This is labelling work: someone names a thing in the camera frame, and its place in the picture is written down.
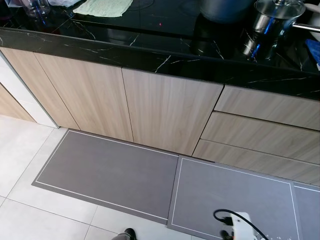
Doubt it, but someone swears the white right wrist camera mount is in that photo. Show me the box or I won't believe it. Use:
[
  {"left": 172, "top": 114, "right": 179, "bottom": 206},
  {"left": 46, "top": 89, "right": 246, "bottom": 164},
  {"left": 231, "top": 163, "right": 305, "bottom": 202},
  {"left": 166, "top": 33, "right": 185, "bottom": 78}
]
[{"left": 227, "top": 211, "right": 261, "bottom": 240}]

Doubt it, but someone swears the wooden cabinet door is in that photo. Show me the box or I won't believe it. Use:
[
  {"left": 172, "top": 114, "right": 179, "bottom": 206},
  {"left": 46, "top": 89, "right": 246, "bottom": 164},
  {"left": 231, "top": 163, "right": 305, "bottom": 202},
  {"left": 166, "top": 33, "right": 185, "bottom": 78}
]
[
  {"left": 34, "top": 52, "right": 133, "bottom": 142},
  {"left": 0, "top": 47, "right": 81, "bottom": 130},
  {"left": 121, "top": 67, "right": 224, "bottom": 156}
]

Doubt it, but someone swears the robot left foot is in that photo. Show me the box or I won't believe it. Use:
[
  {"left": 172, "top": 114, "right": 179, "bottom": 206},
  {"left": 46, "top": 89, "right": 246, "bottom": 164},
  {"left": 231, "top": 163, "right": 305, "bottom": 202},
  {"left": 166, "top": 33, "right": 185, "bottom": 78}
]
[{"left": 111, "top": 228, "right": 137, "bottom": 240}]

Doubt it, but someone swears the wooden drawer front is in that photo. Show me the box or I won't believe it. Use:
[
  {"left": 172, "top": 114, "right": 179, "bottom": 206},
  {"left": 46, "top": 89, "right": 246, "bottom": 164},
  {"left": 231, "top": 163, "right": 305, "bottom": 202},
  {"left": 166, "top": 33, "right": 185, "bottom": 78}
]
[
  {"left": 200, "top": 111, "right": 320, "bottom": 165},
  {"left": 192, "top": 139, "right": 320, "bottom": 186},
  {"left": 214, "top": 85, "right": 320, "bottom": 131}
]

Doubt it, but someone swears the steel saucepan with glass lid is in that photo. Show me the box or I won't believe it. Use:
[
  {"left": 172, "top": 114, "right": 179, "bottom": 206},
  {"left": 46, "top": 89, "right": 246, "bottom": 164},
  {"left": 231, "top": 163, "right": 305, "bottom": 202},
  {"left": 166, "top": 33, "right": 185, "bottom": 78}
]
[{"left": 242, "top": 0, "right": 320, "bottom": 61}]

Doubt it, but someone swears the large grey pot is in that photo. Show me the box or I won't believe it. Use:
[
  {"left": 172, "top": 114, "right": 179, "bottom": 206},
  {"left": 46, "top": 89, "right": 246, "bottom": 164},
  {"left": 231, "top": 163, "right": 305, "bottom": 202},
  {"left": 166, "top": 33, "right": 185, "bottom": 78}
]
[{"left": 200, "top": 0, "right": 258, "bottom": 24}]

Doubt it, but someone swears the grey floor mat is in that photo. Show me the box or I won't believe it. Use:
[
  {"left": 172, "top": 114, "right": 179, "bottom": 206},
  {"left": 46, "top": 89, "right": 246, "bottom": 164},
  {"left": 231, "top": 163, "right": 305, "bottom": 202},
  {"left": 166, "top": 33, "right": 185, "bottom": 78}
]
[
  {"left": 167, "top": 156, "right": 301, "bottom": 240},
  {"left": 292, "top": 182, "right": 320, "bottom": 240}
]

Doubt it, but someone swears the blue cloth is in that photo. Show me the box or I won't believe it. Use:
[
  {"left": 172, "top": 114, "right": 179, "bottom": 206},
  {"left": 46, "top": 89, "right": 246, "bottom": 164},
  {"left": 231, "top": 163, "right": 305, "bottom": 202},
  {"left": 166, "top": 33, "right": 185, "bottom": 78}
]
[{"left": 306, "top": 39, "right": 320, "bottom": 66}]

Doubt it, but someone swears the brown-grey floor mat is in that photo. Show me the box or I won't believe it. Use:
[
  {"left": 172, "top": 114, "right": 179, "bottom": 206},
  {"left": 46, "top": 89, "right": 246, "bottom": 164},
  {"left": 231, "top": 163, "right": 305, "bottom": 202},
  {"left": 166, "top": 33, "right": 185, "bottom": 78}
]
[{"left": 32, "top": 128, "right": 180, "bottom": 224}]

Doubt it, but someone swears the light green towel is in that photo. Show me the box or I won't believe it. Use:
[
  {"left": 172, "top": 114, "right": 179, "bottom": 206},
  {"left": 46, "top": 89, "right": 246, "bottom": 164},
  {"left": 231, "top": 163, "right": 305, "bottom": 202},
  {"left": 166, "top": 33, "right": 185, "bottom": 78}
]
[{"left": 73, "top": 0, "right": 133, "bottom": 18}]

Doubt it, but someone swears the white cabinet side panel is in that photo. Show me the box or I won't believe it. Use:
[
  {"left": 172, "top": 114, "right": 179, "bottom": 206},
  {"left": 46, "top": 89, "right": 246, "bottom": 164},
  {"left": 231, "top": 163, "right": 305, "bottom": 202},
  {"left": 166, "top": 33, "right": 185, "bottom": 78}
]
[{"left": 0, "top": 52, "right": 58, "bottom": 128}]

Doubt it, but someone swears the wooden cabinet side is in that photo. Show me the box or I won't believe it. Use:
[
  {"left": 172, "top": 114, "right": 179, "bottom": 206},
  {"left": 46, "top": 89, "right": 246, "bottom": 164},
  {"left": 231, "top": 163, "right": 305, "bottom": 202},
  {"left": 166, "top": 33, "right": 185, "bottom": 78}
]
[{"left": 0, "top": 82, "right": 36, "bottom": 122}]

